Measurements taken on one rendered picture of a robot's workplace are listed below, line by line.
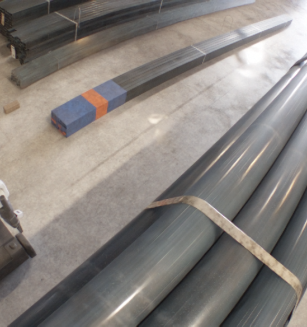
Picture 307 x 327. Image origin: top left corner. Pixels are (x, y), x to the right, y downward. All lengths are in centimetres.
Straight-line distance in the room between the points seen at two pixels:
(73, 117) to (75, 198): 71
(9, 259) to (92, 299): 145
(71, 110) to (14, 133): 59
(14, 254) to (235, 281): 158
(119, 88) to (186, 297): 256
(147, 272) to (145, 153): 213
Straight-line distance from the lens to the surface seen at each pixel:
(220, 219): 82
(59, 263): 224
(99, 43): 380
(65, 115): 277
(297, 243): 92
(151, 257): 72
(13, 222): 167
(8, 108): 309
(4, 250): 212
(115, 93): 301
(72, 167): 262
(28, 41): 340
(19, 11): 393
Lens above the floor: 212
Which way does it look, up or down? 52 degrees down
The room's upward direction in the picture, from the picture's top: 18 degrees clockwise
